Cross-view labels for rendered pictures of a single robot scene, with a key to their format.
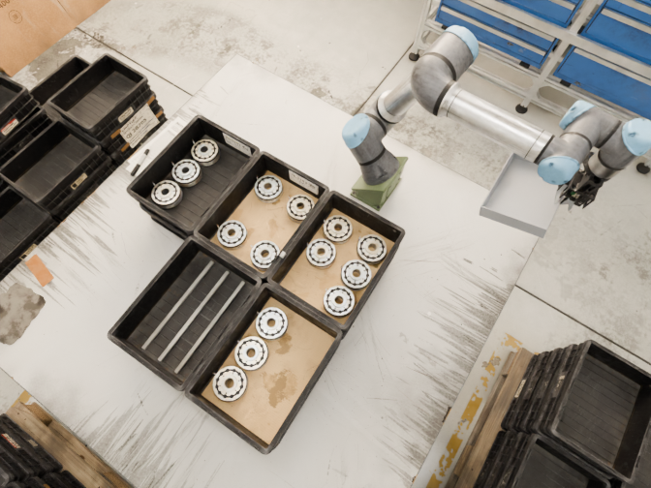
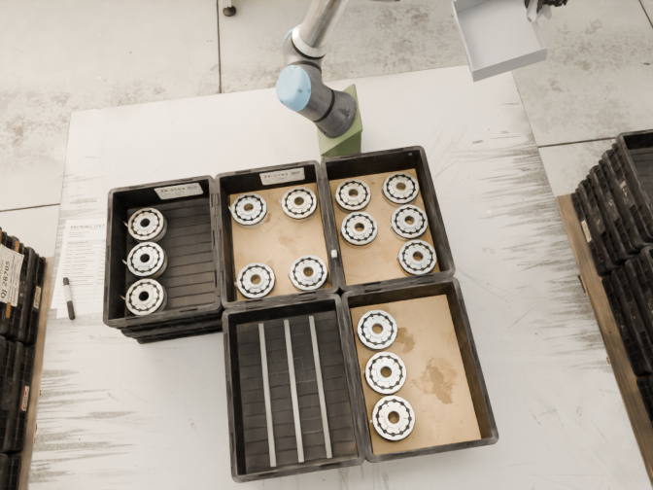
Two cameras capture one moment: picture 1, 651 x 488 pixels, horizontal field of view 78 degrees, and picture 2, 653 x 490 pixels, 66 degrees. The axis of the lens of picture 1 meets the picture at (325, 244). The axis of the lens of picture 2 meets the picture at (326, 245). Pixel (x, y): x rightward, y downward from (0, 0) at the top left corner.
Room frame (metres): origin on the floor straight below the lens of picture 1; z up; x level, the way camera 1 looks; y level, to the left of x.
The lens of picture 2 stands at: (0.06, 0.43, 2.14)
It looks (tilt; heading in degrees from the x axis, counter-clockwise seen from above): 66 degrees down; 326
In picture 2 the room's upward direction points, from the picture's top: 6 degrees counter-clockwise
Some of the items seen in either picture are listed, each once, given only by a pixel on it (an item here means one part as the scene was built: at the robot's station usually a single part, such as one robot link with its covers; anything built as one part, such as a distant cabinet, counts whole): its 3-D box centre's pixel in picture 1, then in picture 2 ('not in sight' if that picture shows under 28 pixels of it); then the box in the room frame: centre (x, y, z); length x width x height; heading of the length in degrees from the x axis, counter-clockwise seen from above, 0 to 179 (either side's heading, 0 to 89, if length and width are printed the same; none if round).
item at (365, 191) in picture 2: (337, 228); (353, 193); (0.60, -0.04, 0.86); 0.10 x 0.10 x 0.01
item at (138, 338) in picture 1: (192, 312); (292, 385); (0.28, 0.42, 0.87); 0.40 x 0.30 x 0.11; 149
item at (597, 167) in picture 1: (607, 164); not in sight; (0.60, -0.72, 1.29); 0.08 x 0.08 x 0.05
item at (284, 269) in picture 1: (337, 261); (383, 224); (0.47, -0.04, 0.87); 0.40 x 0.30 x 0.11; 149
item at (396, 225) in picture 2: (356, 273); (409, 221); (0.43, -0.11, 0.86); 0.10 x 0.10 x 0.01
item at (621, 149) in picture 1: (627, 143); not in sight; (0.61, -0.71, 1.37); 0.09 x 0.08 x 0.11; 53
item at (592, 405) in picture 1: (573, 407); (644, 205); (0.04, -1.04, 0.37); 0.40 x 0.30 x 0.45; 147
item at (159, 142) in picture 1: (169, 152); (91, 262); (1.00, 0.68, 0.70); 0.33 x 0.23 x 0.01; 147
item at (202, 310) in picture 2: (195, 170); (162, 247); (0.78, 0.47, 0.92); 0.40 x 0.30 x 0.02; 149
